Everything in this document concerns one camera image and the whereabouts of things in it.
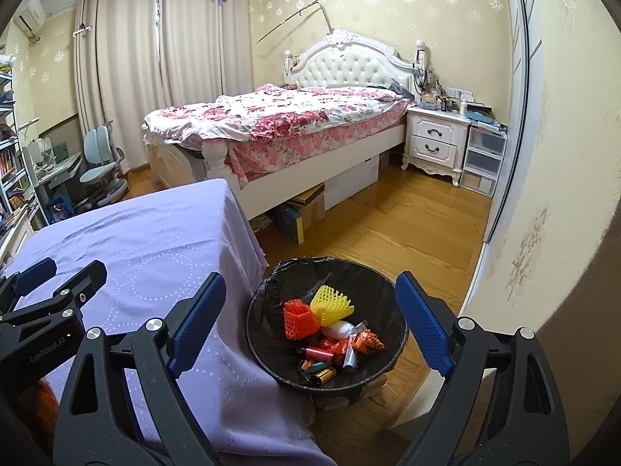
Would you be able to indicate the stack of books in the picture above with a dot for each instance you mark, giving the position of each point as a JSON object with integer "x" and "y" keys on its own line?
{"x": 485, "y": 117}

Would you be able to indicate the white powder sachet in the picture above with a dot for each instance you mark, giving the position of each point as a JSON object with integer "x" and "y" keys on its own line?
{"x": 350, "y": 358}

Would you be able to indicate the white nightstand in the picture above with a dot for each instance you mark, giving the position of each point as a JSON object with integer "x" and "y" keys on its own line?
{"x": 436, "y": 133}

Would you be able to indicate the grey study desk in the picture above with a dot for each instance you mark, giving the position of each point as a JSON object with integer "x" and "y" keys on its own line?
{"x": 58, "y": 165}

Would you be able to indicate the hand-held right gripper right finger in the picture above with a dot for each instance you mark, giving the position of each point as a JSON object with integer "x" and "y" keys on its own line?
{"x": 424, "y": 320}

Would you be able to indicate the white wardrobe panel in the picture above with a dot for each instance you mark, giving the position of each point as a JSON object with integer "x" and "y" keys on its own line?
{"x": 514, "y": 107}

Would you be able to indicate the white air conditioner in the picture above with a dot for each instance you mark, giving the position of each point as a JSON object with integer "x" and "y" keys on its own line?
{"x": 29, "y": 17}

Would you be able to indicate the white storage box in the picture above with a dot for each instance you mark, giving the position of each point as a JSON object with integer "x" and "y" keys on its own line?
{"x": 351, "y": 182}

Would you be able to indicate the purple tablecloth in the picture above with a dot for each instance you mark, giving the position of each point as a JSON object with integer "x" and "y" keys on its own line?
{"x": 145, "y": 233}

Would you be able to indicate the white tissue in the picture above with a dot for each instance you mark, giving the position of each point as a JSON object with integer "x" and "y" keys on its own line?
{"x": 338, "y": 329}

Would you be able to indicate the yellow foam fruit net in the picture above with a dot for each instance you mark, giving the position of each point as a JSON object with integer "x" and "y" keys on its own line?
{"x": 330, "y": 306}

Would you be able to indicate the curved metal pole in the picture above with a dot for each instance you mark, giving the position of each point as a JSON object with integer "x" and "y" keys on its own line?
{"x": 291, "y": 19}

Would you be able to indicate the orange packet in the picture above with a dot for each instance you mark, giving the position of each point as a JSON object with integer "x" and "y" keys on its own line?
{"x": 306, "y": 365}

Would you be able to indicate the white bookshelf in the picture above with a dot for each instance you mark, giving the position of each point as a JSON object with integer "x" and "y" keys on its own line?
{"x": 9, "y": 155}

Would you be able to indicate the round bin with black bag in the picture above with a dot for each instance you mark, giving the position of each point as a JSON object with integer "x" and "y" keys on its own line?
{"x": 276, "y": 301}

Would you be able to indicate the orange wrapper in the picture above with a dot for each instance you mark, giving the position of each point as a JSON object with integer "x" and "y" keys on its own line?
{"x": 369, "y": 342}

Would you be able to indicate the red label bottle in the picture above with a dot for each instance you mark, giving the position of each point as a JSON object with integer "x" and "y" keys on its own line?
{"x": 325, "y": 352}

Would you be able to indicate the red foam fruit net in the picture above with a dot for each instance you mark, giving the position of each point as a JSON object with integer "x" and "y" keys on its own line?
{"x": 298, "y": 323}

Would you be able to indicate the clear plastic drawer unit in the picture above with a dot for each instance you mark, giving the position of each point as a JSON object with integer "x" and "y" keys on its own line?
{"x": 482, "y": 155}

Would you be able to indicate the beige curtain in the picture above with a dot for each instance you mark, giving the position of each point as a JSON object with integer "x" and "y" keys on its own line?
{"x": 203, "y": 39}
{"x": 121, "y": 68}

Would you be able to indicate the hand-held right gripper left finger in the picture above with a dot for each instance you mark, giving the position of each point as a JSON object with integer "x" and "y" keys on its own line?
{"x": 199, "y": 320}

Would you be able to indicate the pale blue desk chair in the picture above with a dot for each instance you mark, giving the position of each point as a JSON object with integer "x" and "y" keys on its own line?
{"x": 99, "y": 143}

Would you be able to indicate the white tufted bed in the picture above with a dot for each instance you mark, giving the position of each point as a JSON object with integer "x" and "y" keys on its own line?
{"x": 349, "y": 60}

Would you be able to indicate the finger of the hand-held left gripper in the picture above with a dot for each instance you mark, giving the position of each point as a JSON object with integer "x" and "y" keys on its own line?
{"x": 90, "y": 276}
{"x": 34, "y": 270}

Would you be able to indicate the cardboard box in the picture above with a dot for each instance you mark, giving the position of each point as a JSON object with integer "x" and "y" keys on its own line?
{"x": 310, "y": 208}

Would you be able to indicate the blue plastic stool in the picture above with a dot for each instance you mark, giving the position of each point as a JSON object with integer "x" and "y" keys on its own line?
{"x": 60, "y": 206}

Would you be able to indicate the yellow label bottle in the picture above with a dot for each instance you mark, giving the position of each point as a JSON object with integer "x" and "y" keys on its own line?
{"x": 324, "y": 376}

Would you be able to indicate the floral pink quilt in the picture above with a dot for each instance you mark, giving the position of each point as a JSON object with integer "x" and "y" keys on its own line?
{"x": 291, "y": 107}

